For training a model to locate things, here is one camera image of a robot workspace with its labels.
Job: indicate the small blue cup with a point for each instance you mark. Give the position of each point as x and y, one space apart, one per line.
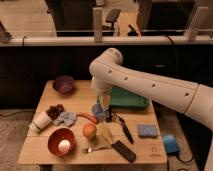
98 112

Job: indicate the black remote control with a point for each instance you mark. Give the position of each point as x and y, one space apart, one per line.
122 149

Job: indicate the red bowl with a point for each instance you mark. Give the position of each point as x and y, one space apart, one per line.
56 137

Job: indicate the green plastic tray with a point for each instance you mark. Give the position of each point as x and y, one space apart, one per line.
121 98

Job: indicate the bunch of dark grapes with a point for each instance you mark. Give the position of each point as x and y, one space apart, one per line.
54 111

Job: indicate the orange carrot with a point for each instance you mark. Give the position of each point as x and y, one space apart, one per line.
89 117

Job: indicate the blue sponge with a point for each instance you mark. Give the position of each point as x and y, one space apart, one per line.
147 131

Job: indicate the blue crumpled cloth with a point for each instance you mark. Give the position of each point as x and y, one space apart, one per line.
66 118

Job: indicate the purple bowl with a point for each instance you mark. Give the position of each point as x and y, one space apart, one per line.
63 84

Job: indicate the orange fruit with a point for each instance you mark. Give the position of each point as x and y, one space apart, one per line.
89 131

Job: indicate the white paper cup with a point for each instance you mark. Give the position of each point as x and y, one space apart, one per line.
40 122

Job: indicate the wooden table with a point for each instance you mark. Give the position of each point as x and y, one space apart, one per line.
89 146

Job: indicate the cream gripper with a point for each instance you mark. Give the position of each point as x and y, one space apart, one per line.
105 101

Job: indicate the black handled knife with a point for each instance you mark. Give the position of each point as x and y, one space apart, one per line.
125 129

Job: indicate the silver fork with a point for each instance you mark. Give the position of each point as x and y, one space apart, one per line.
92 149

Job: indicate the white egg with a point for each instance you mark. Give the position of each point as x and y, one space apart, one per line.
64 145

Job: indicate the blue box on floor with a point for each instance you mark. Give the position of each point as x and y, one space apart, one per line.
170 144

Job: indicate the white horizontal rail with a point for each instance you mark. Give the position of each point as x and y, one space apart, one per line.
106 41

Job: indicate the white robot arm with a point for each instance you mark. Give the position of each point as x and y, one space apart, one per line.
192 99

